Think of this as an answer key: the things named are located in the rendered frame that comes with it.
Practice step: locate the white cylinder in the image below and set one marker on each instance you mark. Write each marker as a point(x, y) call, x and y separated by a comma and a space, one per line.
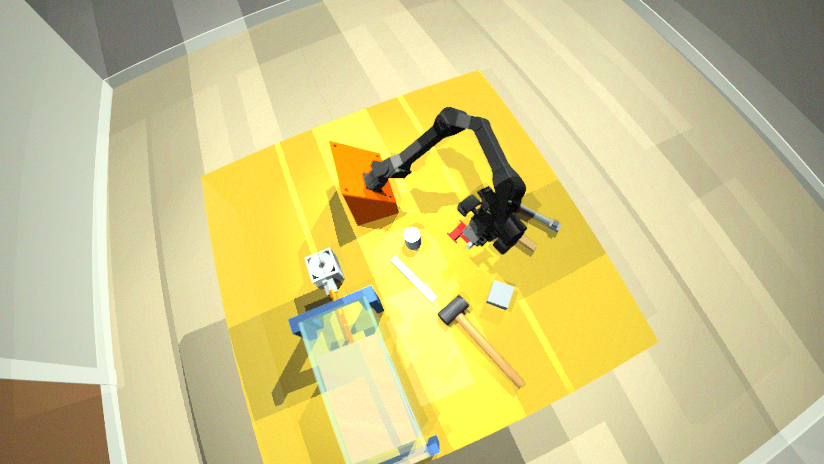
point(412, 238)

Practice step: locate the wooden-handled hammer with black head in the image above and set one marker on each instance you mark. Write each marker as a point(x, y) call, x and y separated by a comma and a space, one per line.
point(453, 311)

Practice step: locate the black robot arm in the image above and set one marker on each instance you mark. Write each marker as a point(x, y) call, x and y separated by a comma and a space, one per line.
point(508, 185)

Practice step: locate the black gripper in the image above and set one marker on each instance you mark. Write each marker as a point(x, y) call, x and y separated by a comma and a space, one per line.
point(466, 206)

